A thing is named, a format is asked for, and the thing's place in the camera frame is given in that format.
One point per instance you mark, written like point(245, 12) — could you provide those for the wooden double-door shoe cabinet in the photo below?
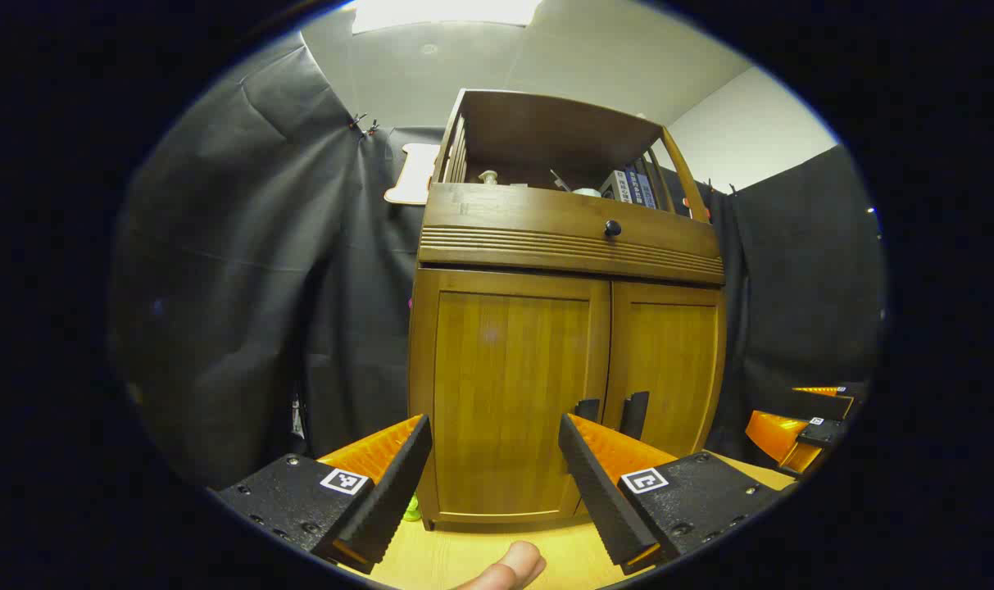
point(546, 238)

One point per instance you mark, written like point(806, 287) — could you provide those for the white pump bottle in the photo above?
point(487, 175)

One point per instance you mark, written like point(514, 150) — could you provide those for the wooden cabinet door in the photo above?
point(669, 360)
point(505, 385)

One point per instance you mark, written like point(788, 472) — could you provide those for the black backdrop cloth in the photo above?
point(234, 287)

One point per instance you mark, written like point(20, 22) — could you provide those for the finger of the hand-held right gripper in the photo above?
point(771, 434)
point(820, 403)

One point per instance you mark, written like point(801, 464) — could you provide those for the green frog plush toy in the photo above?
point(412, 508)

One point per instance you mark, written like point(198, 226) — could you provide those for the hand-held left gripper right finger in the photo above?
point(595, 492)

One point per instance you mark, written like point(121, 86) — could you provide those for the dark blue book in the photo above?
point(634, 185)

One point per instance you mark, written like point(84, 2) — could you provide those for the black round drawer knob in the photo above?
point(613, 229)

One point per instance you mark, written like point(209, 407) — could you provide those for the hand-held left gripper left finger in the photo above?
point(390, 500)

